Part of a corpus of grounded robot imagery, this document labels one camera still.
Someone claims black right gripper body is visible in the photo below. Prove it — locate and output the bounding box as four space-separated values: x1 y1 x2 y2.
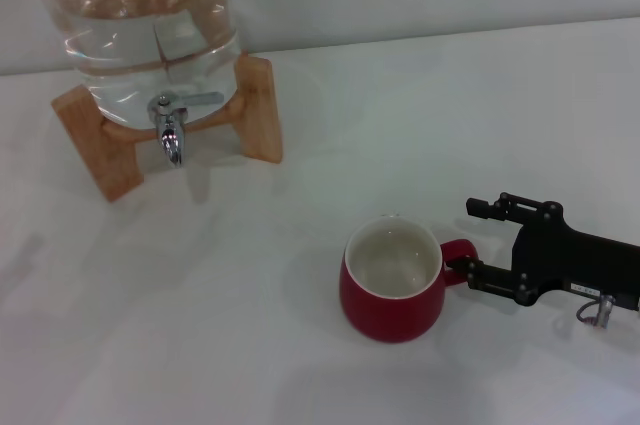
509 199 640 314

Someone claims red ceramic cup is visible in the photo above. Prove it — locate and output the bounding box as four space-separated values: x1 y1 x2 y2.
338 214 479 345

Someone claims chrome faucet tap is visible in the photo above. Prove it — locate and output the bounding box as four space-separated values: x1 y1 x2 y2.
146 90 225 169

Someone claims wooden dispenser stand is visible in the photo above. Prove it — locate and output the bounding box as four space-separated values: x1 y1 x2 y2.
50 52 284 204

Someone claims glass water dispenser jar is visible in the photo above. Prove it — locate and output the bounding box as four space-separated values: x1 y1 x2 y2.
37 0 245 131

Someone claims right gripper cable with plug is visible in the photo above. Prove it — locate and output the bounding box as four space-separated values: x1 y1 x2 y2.
574 294 616 331

